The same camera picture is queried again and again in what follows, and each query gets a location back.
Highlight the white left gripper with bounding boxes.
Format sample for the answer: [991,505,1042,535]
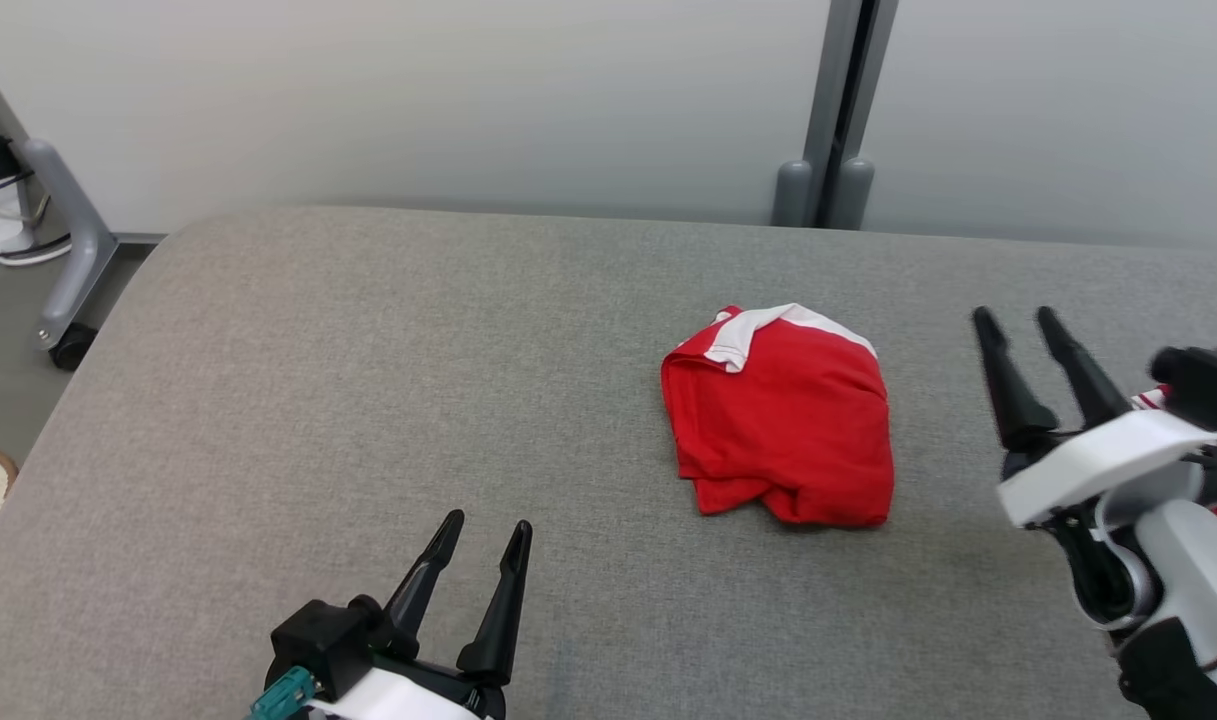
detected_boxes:
[308,510,534,720]

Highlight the teal left camera plug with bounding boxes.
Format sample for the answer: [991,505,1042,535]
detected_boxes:
[251,668,317,720]

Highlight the grey partition post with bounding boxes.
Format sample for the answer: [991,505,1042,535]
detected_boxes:
[803,0,899,229]

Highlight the grey cylinder post foot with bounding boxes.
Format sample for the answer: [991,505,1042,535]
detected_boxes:
[830,156,876,231]
[773,160,814,228]

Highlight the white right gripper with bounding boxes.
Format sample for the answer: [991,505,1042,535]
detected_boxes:
[972,306,1217,529]

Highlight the black caster wheel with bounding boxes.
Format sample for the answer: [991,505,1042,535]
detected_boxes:
[50,322,99,372]

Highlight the red shorts with Bulls print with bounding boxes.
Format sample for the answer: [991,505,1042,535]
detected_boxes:
[660,303,895,529]

